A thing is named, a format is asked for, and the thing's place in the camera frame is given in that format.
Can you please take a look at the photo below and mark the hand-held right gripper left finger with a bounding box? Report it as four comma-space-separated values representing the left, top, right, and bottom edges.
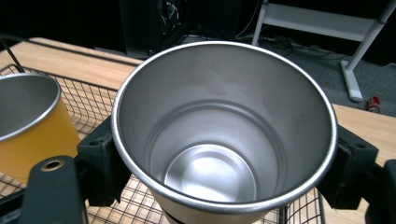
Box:
77, 116, 132, 208

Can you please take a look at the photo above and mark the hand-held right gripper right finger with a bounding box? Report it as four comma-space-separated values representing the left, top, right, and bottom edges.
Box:
317, 123, 380, 210

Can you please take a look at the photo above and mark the yellow steel cup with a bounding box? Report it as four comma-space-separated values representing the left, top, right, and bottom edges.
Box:
0, 73, 82, 185

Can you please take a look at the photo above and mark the black wire basket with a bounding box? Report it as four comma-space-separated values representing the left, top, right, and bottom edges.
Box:
0, 37, 327, 224

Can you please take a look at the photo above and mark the beige steel cup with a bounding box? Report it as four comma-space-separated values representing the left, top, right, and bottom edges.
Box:
110, 40, 339, 224

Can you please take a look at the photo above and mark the red can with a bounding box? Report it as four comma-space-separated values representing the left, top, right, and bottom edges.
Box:
366, 95, 382, 114

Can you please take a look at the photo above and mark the white metal stand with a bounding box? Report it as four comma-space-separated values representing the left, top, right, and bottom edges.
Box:
250, 0, 396, 104

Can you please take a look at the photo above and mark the black computer tower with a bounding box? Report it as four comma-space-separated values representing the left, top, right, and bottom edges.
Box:
118, 0, 194, 56

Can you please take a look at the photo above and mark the bundle of floor cables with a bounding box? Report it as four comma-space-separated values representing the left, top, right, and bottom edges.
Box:
261, 33, 347, 63

